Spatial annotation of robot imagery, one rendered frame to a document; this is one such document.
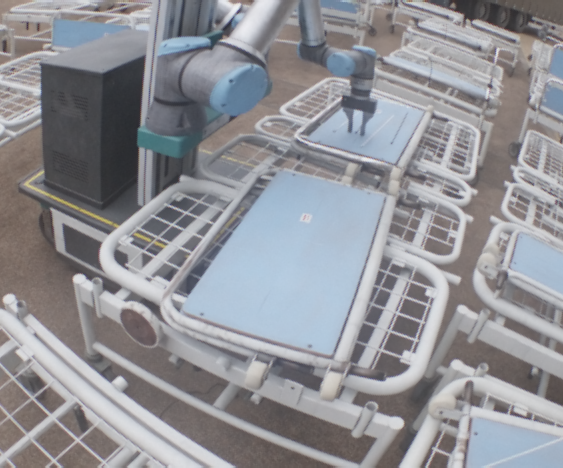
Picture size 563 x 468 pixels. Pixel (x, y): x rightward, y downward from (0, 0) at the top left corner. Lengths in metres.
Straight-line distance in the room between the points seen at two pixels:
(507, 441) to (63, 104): 1.67
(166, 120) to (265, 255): 0.47
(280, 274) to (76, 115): 0.91
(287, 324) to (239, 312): 0.10
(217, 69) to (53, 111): 0.76
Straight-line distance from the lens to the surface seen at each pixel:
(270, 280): 1.22
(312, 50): 1.84
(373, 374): 1.05
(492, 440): 1.07
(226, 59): 1.31
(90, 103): 1.70
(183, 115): 1.46
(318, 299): 1.19
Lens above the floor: 1.34
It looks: 34 degrees down
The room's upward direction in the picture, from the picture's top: 10 degrees clockwise
